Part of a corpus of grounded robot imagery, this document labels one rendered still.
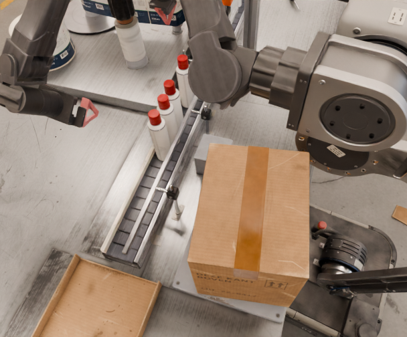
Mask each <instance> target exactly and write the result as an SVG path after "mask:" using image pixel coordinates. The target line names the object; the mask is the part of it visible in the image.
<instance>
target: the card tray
mask: <svg viewBox="0 0 407 337"><path fill-rule="evenodd" d="M161 286H162V284H161V282H160V281H158V283H155V282H152V281H149V280H147V279H143V278H141V277H137V276H135V275H131V274H129V273H125V272H123V271H119V270H117V269H113V268H111V267H107V266H105V265H101V264H99V263H95V262H93V261H89V260H87V259H83V258H81V257H79V256H78V255H77V254H76V253H75V254H74V256H73V258H72V260H71V262H70V264H69V266H68V268H67V270H66V272H65V273H64V275H63V277H62V279H61V281H60V283H59V284H58V286H57V288H56V290H55V292H54V294H53V296H52V298H51V300H50V302H49V304H48V305H47V307H46V309H45V311H44V313H43V315H42V316H41V318H40V320H39V322H38V324H37V326H36V327H35V330H34V331H33V334H32V335H31V337H143V334H144V331H145V328H146V326H147V323H148V321H149V318H150V315H151V312H152V311H153V307H154V305H155V302H156V300H157V297H158V295H159V292H160V289H161Z"/></svg>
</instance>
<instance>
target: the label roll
mask: <svg viewBox="0 0 407 337"><path fill-rule="evenodd" d="M21 15H22V14H21ZM21 15H19V16H18V17H16V18H15V19H14V20H13V21H12V22H11V24H10V26H9V34H10V36H11V35H12V33H13V29H14V27H15V25H16V23H17V22H18V21H19V19H20V17H21ZM75 53H76V48H75V46H74V43H73V41H72V38H71V37H70V34H69V32H68V30H67V28H66V25H65V23H64V20H62V24H61V26H60V30H59V33H58V38H57V46H56V48H55V50H54V53H53V56H54V57H55V58H54V60H53V62H52V65H51V68H50V71H53V70H57V69H59V68H62V67H64V66H65V65H66V64H68V63H69V62H70V61H71V60H72V59H73V57H74V56H75Z"/></svg>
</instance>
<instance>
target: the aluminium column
mask: <svg viewBox="0 0 407 337"><path fill-rule="evenodd" d="M259 13H260V0H244V28H243V47H247V48H249V49H254V50H256V48H257V39H258V22H259Z"/></svg>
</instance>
